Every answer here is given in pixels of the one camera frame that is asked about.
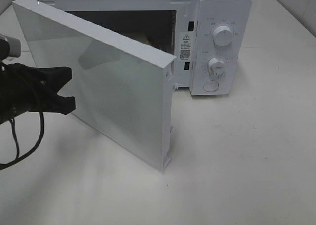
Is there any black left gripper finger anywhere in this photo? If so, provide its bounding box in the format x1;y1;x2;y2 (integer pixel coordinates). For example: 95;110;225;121
34;67;72;96
41;94;76;115

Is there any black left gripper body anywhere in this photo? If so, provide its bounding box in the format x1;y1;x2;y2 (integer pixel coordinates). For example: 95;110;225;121
0;63;47;124

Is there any white microwave door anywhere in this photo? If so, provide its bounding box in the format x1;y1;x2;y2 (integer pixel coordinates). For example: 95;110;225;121
12;0;175;170

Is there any white bread sandwich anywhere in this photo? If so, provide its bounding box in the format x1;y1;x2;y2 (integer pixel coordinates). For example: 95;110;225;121
127;32;162;50

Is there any round white door button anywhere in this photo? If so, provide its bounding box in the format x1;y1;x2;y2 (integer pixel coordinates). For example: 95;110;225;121
203;80;219;92

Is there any white microwave oven body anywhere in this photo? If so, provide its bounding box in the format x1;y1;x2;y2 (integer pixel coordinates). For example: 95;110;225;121
37;0;252;96

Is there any lower white timer knob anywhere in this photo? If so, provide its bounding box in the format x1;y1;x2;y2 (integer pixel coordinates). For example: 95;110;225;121
207;58;226;76

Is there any upper white power knob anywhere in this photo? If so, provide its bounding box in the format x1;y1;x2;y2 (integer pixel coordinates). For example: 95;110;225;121
212;23;233;47

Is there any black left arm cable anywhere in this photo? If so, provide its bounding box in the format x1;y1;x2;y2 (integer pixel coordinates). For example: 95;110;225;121
0;61;49;171

